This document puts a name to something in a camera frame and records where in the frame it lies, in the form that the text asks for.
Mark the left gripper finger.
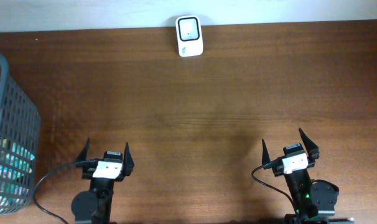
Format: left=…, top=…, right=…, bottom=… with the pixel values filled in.
left=75, top=138, right=90, bottom=162
left=122, top=142, right=134, bottom=176

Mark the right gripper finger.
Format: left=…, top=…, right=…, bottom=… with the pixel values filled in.
left=299, top=128, right=319, bottom=160
left=261, top=139, right=271, bottom=167

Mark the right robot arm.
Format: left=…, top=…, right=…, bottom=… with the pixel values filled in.
left=251, top=129, right=354, bottom=223

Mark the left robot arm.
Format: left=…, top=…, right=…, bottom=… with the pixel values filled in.
left=71, top=140, right=134, bottom=223

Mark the grey plastic mesh basket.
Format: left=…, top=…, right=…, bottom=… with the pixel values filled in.
left=0, top=54, right=41, bottom=215

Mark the right black cable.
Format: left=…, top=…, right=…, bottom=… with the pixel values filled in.
left=251, top=160, right=301, bottom=224

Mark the black cable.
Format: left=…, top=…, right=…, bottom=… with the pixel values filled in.
left=32, top=159, right=99, bottom=224
left=251, top=160, right=301, bottom=224

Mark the left black cable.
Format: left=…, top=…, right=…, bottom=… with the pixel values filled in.
left=32, top=159, right=99, bottom=224

